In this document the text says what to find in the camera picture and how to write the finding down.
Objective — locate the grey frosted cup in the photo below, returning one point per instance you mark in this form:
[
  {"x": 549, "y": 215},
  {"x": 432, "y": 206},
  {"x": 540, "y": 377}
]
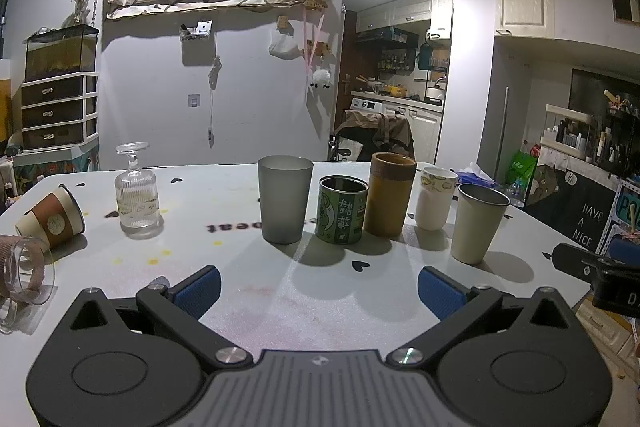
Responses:
[{"x": 284, "y": 199}]

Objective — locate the white cup with green print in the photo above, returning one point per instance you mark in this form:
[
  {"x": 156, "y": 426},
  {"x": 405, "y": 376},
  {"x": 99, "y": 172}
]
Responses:
[{"x": 434, "y": 199}]

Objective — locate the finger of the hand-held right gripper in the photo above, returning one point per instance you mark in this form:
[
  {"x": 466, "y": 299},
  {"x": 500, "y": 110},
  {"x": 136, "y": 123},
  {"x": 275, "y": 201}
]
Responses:
[
  {"x": 626, "y": 245},
  {"x": 570, "y": 255}
]

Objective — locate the white drawer unit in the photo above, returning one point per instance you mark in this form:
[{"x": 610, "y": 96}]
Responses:
[{"x": 57, "y": 112}]

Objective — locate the glass fish tank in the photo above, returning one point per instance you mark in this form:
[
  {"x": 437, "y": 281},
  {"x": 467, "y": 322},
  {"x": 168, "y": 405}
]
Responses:
[{"x": 60, "y": 54}]

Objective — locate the green shopping bag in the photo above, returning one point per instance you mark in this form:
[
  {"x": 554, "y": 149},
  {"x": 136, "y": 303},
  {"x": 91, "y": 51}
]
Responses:
[{"x": 521, "y": 169}]

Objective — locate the chair draped with clothes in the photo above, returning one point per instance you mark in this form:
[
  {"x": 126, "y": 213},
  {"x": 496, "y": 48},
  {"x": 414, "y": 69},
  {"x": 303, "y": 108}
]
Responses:
[{"x": 375, "y": 132}]

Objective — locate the green printed tin can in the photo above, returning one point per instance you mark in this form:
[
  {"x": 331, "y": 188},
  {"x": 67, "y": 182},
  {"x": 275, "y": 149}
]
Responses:
[{"x": 341, "y": 211}]

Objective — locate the brown bamboo cup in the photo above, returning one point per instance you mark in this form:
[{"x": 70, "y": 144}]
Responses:
[{"x": 389, "y": 196}]

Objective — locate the white cabinet door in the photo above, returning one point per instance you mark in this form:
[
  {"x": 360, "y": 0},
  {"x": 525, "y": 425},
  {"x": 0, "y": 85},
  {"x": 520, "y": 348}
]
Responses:
[{"x": 525, "y": 2}]

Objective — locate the brown sleeved paper cup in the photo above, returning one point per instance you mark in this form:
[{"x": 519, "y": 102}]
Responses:
[{"x": 49, "y": 219}]

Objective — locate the tissue pack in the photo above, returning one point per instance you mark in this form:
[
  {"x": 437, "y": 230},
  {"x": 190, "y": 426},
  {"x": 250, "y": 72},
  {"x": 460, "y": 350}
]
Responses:
[{"x": 475, "y": 174}]

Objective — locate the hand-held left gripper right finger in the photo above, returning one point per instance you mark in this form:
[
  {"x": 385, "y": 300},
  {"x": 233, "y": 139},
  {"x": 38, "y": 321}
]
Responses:
[{"x": 441, "y": 291}]

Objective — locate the clear ribbed stemmed glass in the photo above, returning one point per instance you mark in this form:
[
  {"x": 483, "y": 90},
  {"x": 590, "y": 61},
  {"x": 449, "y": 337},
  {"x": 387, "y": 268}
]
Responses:
[{"x": 135, "y": 197}]

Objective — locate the clear ribbed plastic cup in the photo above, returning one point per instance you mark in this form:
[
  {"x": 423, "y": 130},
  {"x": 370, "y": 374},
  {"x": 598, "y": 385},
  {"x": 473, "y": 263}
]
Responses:
[{"x": 27, "y": 266}]

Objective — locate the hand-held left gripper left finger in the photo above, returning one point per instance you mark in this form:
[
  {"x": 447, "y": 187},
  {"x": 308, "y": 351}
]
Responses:
[{"x": 196, "y": 291}]

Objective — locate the beige metal cup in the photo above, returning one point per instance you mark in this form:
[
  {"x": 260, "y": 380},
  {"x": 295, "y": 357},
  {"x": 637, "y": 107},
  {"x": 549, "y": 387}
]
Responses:
[{"x": 476, "y": 224}]

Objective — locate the white washing machine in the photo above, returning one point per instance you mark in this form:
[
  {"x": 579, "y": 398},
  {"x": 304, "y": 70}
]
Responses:
[{"x": 366, "y": 104}]

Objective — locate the white plush toy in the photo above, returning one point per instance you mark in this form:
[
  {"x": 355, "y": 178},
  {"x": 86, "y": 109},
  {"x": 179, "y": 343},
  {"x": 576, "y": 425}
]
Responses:
[{"x": 320, "y": 77}]

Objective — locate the clear water bottle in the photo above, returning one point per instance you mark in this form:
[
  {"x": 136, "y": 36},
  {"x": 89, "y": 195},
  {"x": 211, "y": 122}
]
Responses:
[{"x": 515, "y": 193}]

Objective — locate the white storage basket with bottles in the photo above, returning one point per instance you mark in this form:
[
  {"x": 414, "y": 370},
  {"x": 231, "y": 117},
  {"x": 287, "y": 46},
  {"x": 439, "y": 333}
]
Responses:
[{"x": 570, "y": 132}]

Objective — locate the black lettered board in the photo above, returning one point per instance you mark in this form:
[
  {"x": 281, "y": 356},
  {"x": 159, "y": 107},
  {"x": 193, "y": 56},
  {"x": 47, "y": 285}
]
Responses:
[{"x": 582, "y": 212}]

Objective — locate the white hanging bag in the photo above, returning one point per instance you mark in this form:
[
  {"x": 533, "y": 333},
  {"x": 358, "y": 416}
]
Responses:
[{"x": 283, "y": 45}]

